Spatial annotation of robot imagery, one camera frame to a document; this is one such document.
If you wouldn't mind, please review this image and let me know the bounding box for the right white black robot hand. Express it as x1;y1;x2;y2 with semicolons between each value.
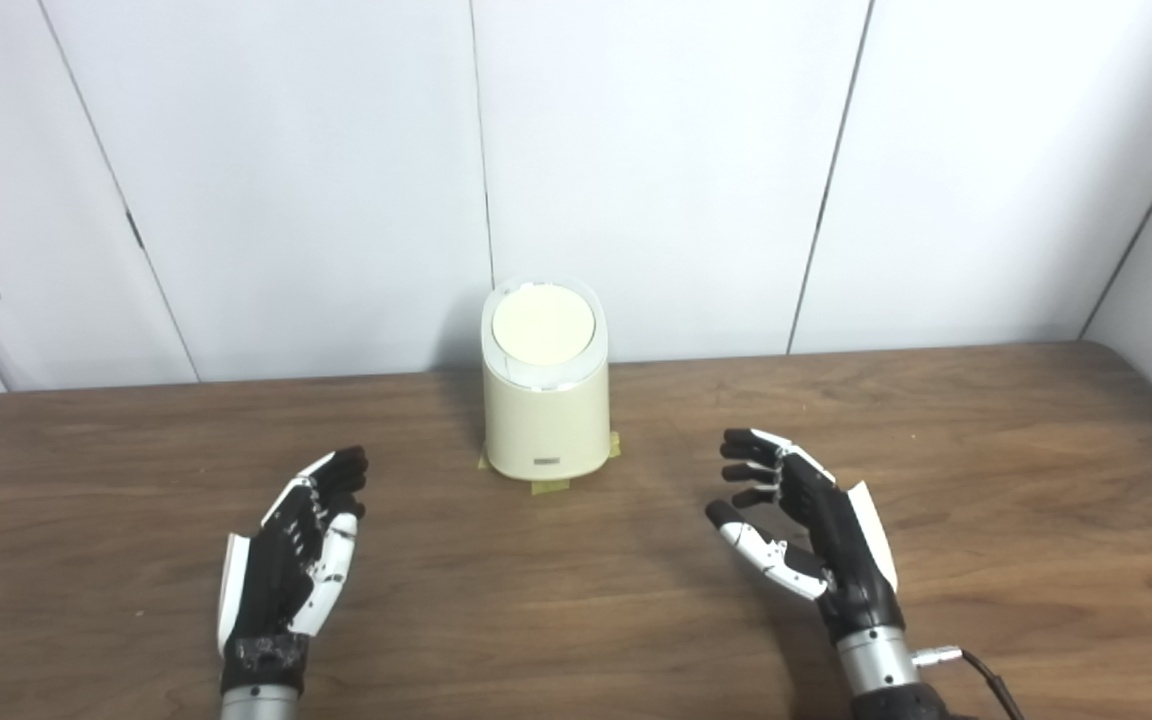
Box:
704;428;907;643

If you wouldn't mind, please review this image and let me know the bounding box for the cream-colored round bin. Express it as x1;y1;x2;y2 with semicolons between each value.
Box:
481;275;612;481

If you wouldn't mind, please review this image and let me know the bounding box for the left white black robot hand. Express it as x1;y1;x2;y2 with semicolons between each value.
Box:
216;446;369;696

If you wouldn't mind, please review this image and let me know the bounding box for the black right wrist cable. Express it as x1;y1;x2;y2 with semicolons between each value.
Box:
911;646;1027;720

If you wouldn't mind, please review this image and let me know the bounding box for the cream round bin lid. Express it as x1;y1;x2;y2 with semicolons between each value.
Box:
491;285;597;366

